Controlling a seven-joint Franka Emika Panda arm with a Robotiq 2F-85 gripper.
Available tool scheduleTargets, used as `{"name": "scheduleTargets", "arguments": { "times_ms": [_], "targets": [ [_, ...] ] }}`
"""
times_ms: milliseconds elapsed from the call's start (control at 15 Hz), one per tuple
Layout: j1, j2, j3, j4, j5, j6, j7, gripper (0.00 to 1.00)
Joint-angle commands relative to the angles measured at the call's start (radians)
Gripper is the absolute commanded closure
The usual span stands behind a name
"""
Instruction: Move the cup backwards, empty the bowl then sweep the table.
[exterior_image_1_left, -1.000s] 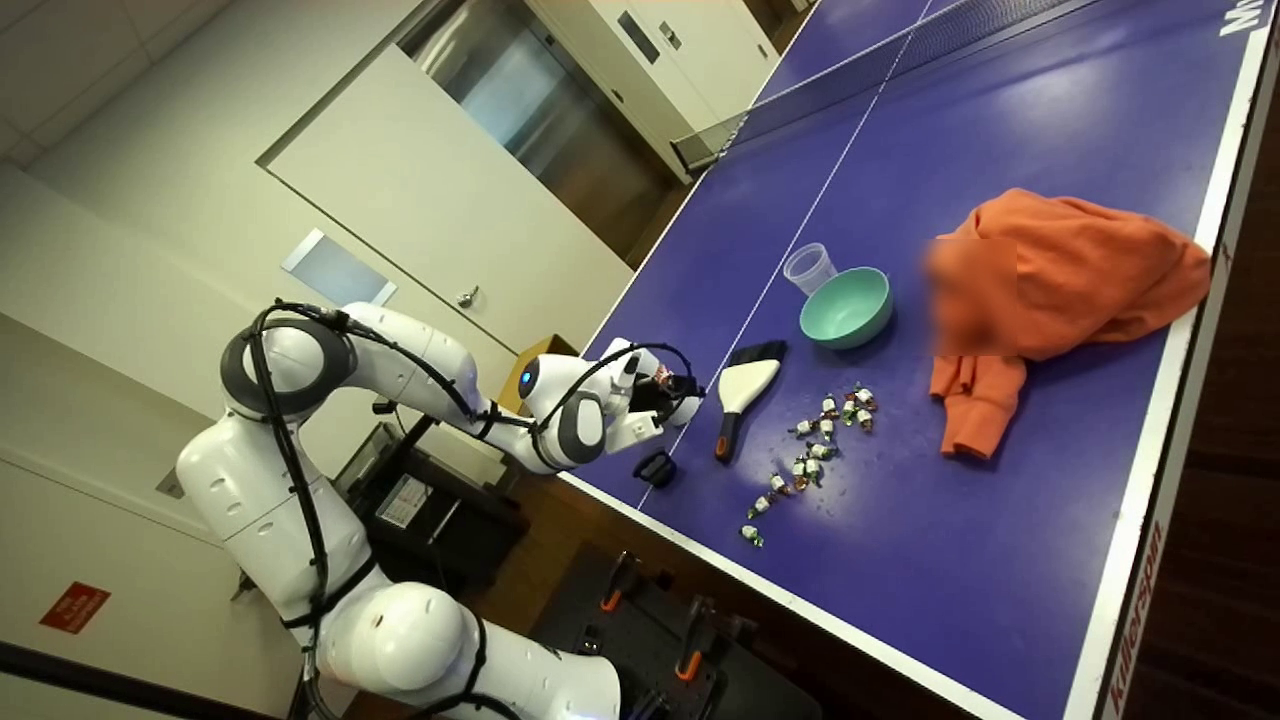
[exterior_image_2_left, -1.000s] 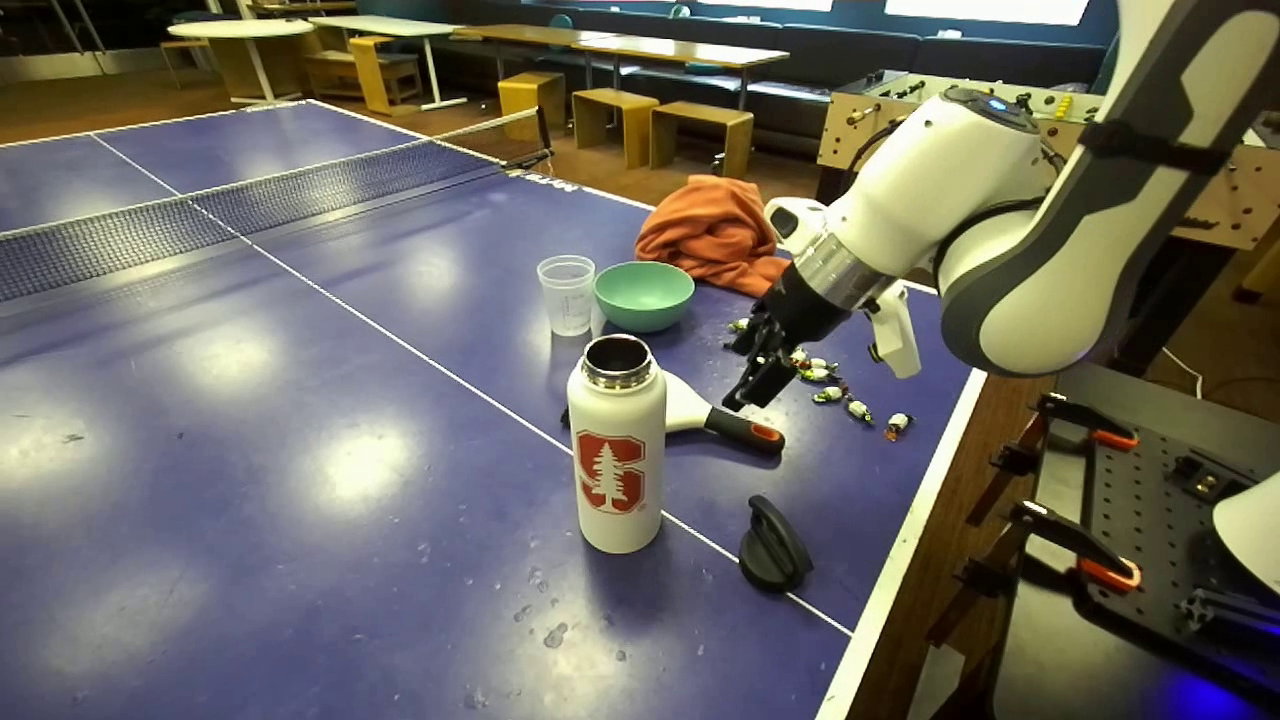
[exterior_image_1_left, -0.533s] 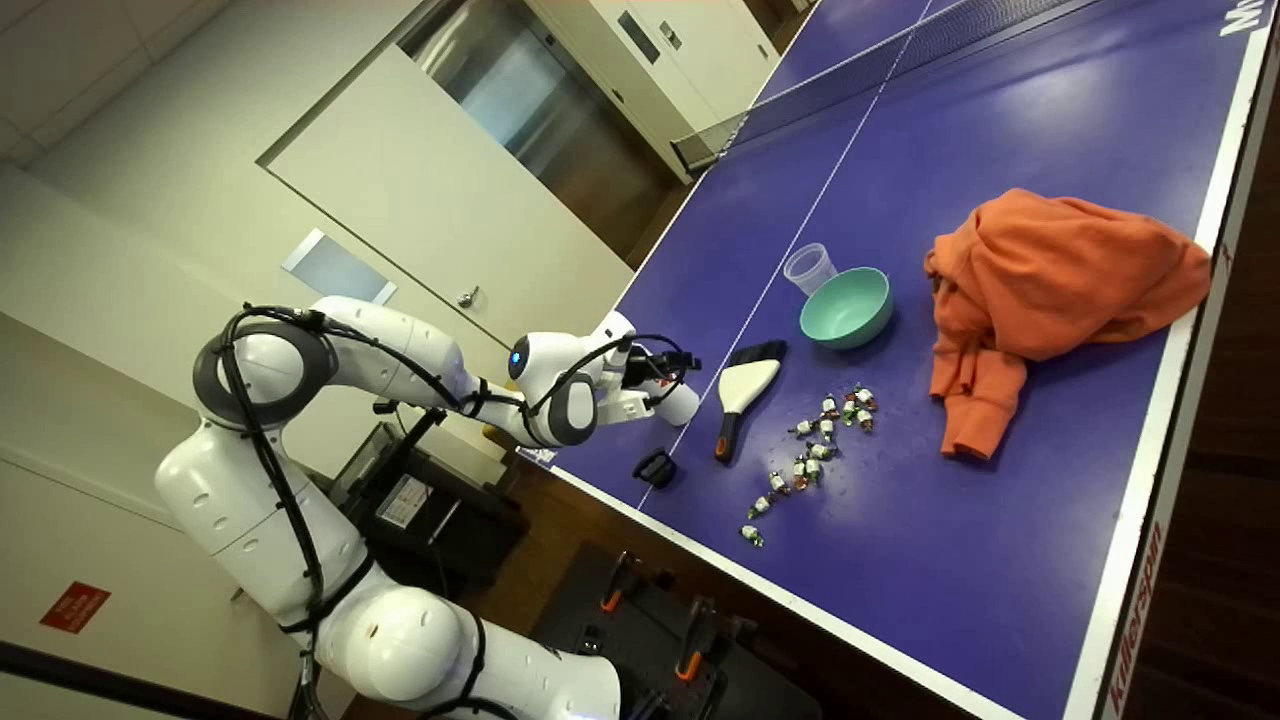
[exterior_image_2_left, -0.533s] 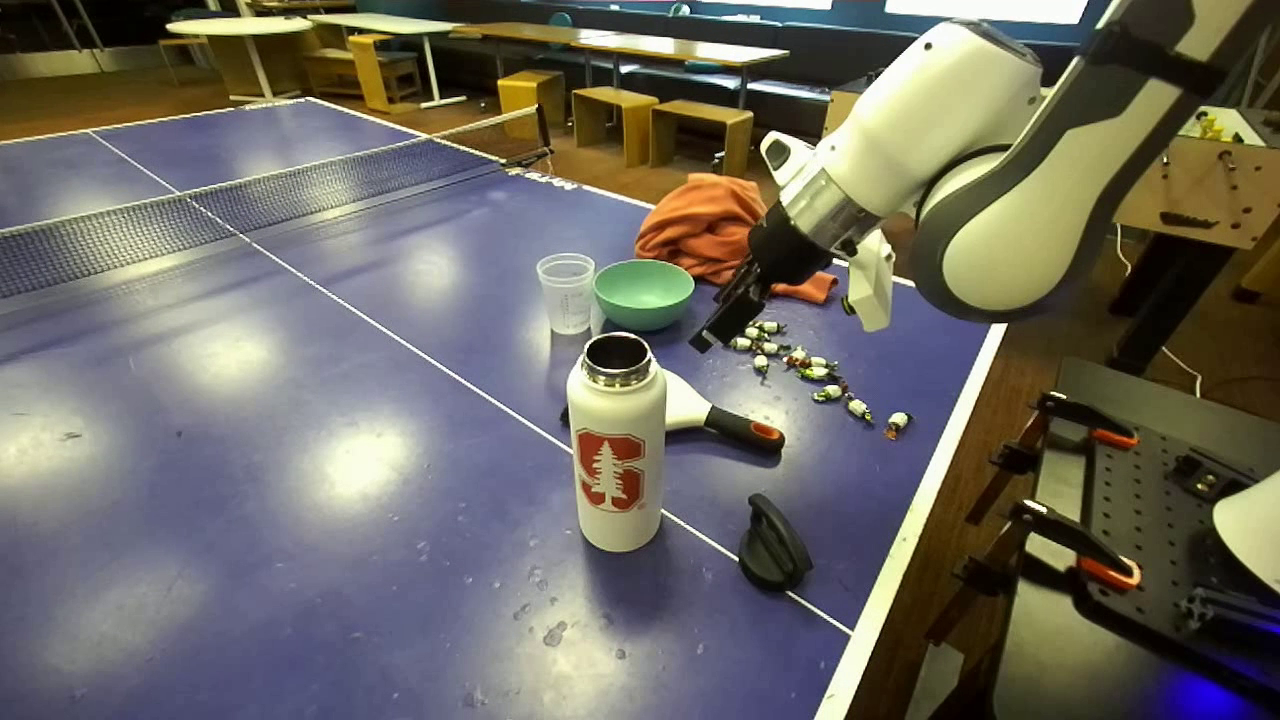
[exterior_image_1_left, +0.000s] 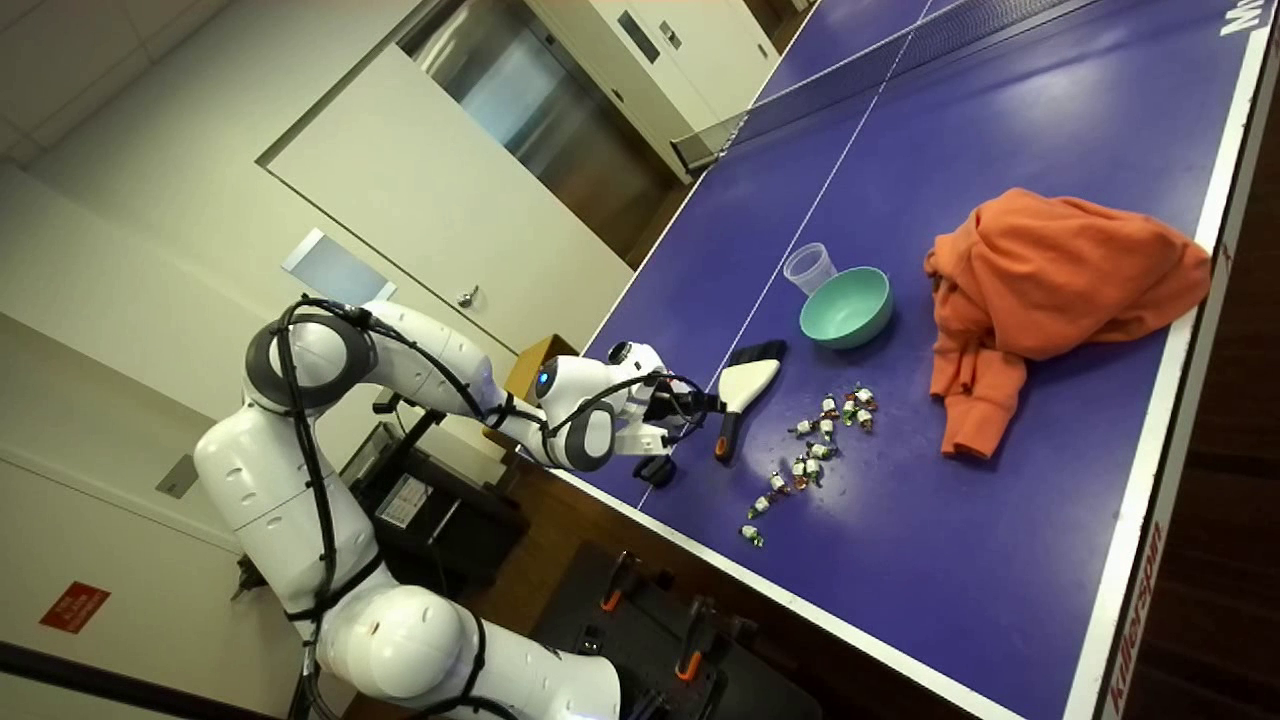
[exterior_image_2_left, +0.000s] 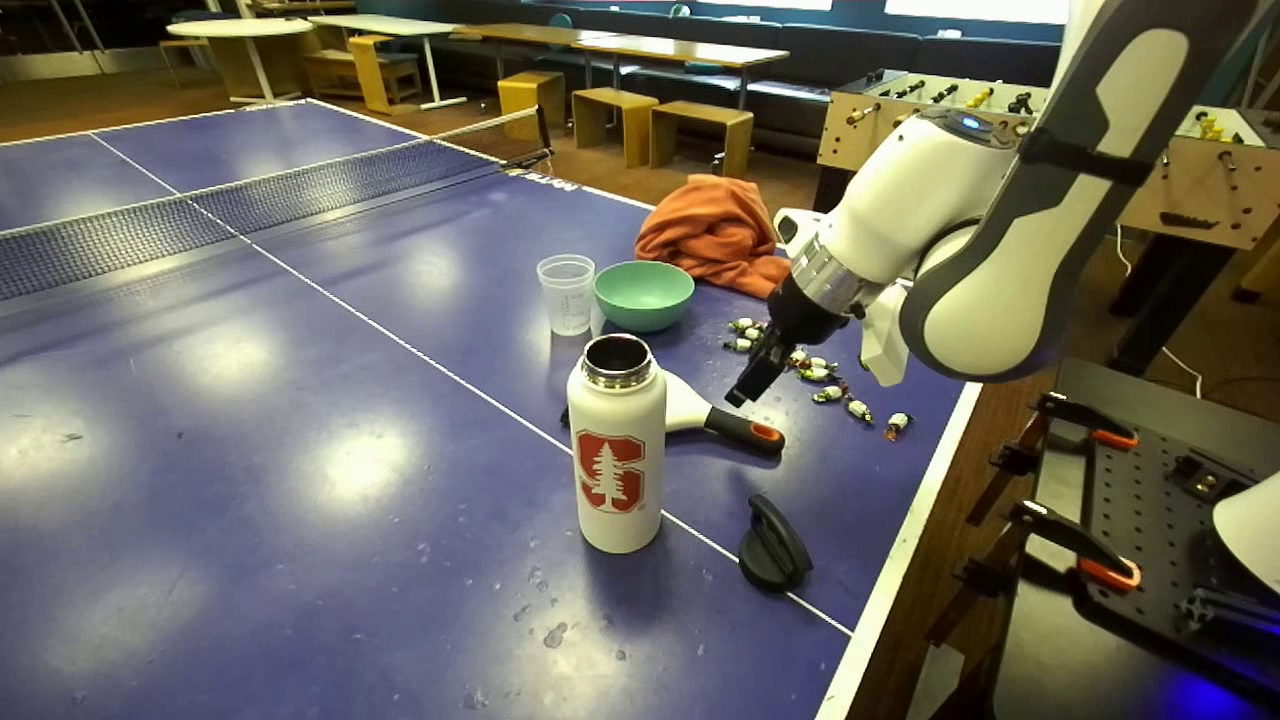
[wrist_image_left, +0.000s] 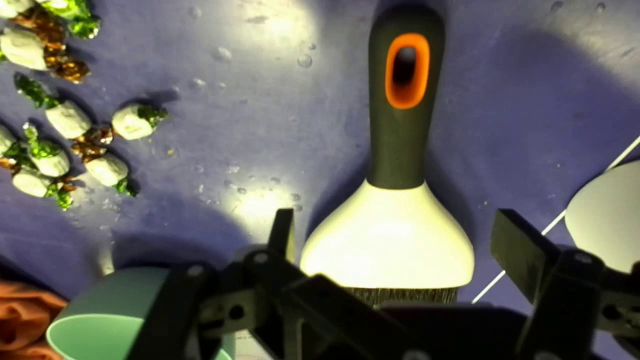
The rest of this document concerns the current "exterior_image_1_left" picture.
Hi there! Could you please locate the orange cloth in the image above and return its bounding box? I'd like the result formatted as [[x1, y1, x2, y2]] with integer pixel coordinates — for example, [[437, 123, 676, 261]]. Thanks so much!
[[925, 186, 1217, 463]]

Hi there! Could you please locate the black bottle cap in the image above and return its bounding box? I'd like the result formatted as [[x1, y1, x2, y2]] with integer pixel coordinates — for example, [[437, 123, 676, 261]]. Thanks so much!
[[634, 453, 680, 492]]

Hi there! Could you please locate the red wall sign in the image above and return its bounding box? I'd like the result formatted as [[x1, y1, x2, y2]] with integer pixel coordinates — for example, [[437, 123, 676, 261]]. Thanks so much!
[[38, 581, 113, 637]]

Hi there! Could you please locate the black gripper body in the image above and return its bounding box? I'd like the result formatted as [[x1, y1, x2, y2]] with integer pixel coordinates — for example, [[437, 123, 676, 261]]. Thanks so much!
[[660, 377, 707, 450]]

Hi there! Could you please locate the table tennis net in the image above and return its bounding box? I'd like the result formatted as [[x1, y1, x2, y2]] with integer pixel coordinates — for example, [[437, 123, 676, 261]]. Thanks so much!
[[674, 0, 1114, 179]]

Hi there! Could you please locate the pale door notice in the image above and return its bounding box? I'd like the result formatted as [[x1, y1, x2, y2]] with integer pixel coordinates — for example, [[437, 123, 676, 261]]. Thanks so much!
[[282, 229, 401, 314]]

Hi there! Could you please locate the wooden stool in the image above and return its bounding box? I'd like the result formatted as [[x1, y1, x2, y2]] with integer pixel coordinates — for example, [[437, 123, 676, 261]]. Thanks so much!
[[498, 334, 585, 404]]

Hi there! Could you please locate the teal green bowl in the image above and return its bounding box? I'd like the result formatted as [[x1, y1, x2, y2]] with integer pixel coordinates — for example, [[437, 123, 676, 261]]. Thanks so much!
[[795, 266, 896, 358]]

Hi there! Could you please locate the white door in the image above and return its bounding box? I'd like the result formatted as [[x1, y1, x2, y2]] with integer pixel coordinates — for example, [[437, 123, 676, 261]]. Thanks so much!
[[255, 35, 635, 358]]

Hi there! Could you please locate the black equipment cart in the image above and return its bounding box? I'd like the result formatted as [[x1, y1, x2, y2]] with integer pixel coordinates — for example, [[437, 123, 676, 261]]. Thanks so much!
[[236, 425, 532, 606]]

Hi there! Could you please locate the grey wall vent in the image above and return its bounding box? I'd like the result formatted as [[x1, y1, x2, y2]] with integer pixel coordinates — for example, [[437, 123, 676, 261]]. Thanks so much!
[[154, 453, 204, 504]]

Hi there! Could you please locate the white cabinet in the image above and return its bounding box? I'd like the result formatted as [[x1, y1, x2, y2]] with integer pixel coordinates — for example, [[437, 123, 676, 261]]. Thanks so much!
[[525, 0, 788, 186]]

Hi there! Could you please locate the orange handled clamp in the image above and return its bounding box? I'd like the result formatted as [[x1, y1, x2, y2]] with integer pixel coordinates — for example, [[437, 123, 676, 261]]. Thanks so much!
[[598, 547, 635, 619], [669, 594, 726, 690]]

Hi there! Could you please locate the clear plastic measuring cup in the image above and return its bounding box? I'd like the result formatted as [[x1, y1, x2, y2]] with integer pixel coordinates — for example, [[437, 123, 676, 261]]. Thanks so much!
[[779, 239, 841, 302]]

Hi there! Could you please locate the black perforated mount plate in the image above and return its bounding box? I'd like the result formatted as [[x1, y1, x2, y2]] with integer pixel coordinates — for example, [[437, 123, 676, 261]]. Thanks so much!
[[532, 546, 833, 720]]

